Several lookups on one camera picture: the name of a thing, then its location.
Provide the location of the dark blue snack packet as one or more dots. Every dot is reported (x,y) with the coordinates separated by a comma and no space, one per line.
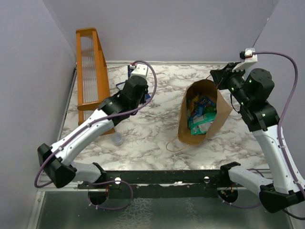
(120,86)

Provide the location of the small clear plastic cup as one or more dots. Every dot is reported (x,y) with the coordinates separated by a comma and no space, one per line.
(117,139)

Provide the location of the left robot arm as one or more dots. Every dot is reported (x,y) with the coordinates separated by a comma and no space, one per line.
(58,159)

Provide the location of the green snack packet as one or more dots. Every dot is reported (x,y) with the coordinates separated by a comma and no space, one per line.
(200,125)

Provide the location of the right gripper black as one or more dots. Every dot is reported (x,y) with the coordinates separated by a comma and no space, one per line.
(221,75)

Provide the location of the orange wooden rack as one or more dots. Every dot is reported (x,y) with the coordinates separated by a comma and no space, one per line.
(92,76)

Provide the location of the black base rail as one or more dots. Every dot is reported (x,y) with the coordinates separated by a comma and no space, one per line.
(171,183)

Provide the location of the brown paper bag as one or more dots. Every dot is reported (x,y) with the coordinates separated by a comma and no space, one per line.
(199,88)

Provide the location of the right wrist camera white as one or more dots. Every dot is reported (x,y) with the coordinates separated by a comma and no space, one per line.
(250,58)

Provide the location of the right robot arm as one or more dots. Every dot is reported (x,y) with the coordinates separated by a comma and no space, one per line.
(262,120)

